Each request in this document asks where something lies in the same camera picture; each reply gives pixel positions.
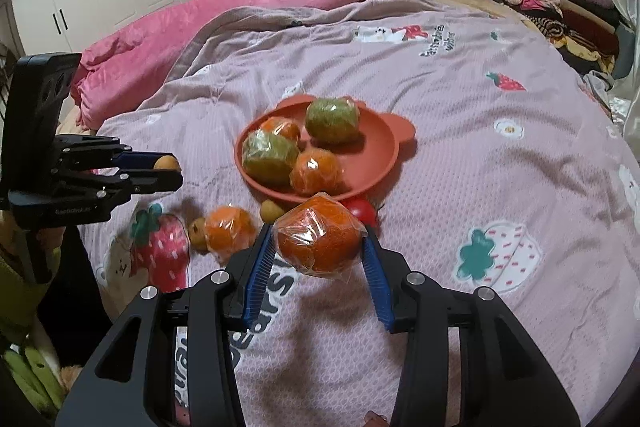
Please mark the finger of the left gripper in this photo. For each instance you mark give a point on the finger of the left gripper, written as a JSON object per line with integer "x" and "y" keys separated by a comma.
{"x": 145, "y": 181}
{"x": 135, "y": 156}

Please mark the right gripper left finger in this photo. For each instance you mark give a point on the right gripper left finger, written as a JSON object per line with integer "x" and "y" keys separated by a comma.
{"x": 130, "y": 378}

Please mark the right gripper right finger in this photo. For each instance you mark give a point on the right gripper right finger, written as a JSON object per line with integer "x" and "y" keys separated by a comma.
{"x": 505, "y": 379}

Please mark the small tan longan fruit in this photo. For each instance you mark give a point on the small tan longan fruit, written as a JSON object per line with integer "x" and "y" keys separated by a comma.
{"x": 270, "y": 211}
{"x": 167, "y": 162}
{"x": 197, "y": 236}

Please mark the orange fruit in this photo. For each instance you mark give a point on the orange fruit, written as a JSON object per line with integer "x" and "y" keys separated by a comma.
{"x": 319, "y": 237}
{"x": 229, "y": 229}

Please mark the green fruit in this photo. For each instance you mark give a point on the green fruit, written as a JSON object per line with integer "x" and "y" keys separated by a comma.
{"x": 332, "y": 120}
{"x": 269, "y": 158}

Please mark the person's hand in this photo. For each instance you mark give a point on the person's hand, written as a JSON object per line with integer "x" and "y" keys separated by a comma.
{"x": 374, "y": 420}

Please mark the green sleeve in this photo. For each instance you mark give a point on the green sleeve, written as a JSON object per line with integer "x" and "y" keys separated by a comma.
{"x": 32, "y": 341}

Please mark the pink blanket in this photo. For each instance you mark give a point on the pink blanket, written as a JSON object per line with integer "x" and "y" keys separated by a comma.
{"x": 118, "y": 72}

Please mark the wrapped orange in plate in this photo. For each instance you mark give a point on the wrapped orange in plate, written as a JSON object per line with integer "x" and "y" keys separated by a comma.
{"x": 317, "y": 170}
{"x": 285, "y": 127}

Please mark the red cherry tomato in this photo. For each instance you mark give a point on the red cherry tomato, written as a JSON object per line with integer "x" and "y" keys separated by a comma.
{"x": 363, "y": 210}

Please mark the mauve patterned quilt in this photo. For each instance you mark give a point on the mauve patterned quilt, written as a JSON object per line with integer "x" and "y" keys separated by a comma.
{"x": 516, "y": 179}

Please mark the orange bear-shaped plate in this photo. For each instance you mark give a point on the orange bear-shaped plate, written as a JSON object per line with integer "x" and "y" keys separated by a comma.
{"x": 366, "y": 162}

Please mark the cream satin curtain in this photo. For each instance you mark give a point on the cream satin curtain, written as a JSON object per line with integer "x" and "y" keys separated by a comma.
{"x": 625, "y": 101}

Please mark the pile of folded clothes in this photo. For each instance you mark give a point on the pile of folded clothes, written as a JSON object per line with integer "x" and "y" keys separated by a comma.
{"x": 585, "y": 32}

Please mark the beige bed sheet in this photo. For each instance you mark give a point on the beige bed sheet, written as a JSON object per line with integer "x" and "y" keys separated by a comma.
{"x": 488, "y": 6}

